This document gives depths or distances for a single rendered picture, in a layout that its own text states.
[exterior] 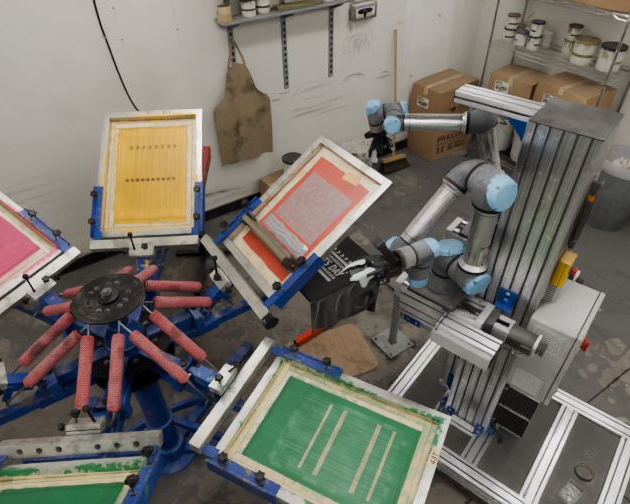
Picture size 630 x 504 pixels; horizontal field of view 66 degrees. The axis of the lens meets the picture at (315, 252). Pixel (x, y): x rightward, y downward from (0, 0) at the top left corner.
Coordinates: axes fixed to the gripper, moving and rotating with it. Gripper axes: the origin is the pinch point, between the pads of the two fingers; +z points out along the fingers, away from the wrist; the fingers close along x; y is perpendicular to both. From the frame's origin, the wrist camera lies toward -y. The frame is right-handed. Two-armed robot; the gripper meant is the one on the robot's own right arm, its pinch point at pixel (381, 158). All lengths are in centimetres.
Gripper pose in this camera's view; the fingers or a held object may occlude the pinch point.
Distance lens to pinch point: 261.9
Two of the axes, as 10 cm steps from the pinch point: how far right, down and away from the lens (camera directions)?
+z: 2.6, 6.2, 7.4
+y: 5.5, 5.4, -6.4
